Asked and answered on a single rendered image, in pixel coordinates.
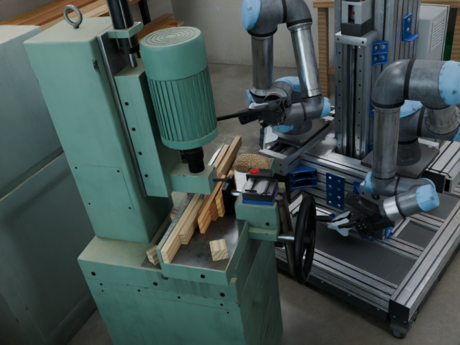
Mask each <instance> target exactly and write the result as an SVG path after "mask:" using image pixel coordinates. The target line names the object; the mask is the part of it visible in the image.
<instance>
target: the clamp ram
mask: <svg viewBox="0 0 460 345"><path fill-rule="evenodd" d="M229 177H230V178H231V182H230V183H226V182H225V184H224V186H223V187H222V197H223V202H224V206H225V211H226V212H229V211H230V209H231V207H232V205H233V202H234V200H235V198H236V197H238V196H239V194H240V193H242V191H243V190H236V188H235V179H234V175H232V174H230V175H229Z"/></svg>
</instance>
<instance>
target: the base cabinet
mask: <svg viewBox="0 0 460 345"><path fill-rule="evenodd" d="M85 279H86V282H87V284H88V287H89V288H90V291H91V293H92V296H93V298H94V301H95V303H96V305H97V308H98V310H99V313H100V314H101V317H102V319H103V322H104V324H105V327H106V329H107V332H108V333H109V336H110V338H111V341H112V343H113V345H280V343H281V338H282V335H283V323H282V317H281V304H280V296H279V283H278V276H277V263H276V255H275V248H274V241H270V240H262V241H261V244H260V246H259V249H258V252H257V254H256V257H255V260H254V262H253V265H252V268H251V271H250V273H249V276H248V279H247V281H246V284H245V286H244V289H243V292H242V295H241V297H240V300H239V302H233V301H225V300H220V299H216V298H208V297H204V296H196V295H191V294H184V293H179V292H171V291H167V290H159V289H155V288H150V287H142V286H138V285H130V284H126V283H118V282H113V281H106V280H101V279H93V278H89V277H85Z"/></svg>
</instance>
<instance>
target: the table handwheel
mask: <svg viewBox="0 0 460 345"><path fill-rule="evenodd" d="M315 216H316V202H315V199H314V197H313V196H312V195H310V194H307V195H305V196H304V197H303V199H302V201H301V204H300V207H299V210H298V216H297V219H296V228H295V232H292V231H289V232H288V233H282V231H280V233H279V237H278V239H277V241H280V242H291V243H294V250H293V266H294V276H295V279H296V281H297V282H298V283H299V284H304V283H305V282H306V281H307V280H308V278H309V274H310V272H311V266H312V262H313V258H314V249H315V243H316V221H317V220H314V218H315ZM305 249H307V250H306V254H305V261H304V265H303V256H304V253H305Z"/></svg>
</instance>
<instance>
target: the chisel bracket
mask: <svg viewBox="0 0 460 345"><path fill-rule="evenodd" d="M169 177H170V182H171V185H172V190H173V191H174V192H189V193H197V194H212V192H213V191H214V188H215V187H216V185H217V183H218V182H217V181H213V179H217V175H216V167H215V166H213V165H205V169H204V170H203V171H202V172H198V173H192V172H190V171H189V168H188V164H183V163H177V164H176V165H175V167H174V168H173V169H172V170H171V172H170V174H169Z"/></svg>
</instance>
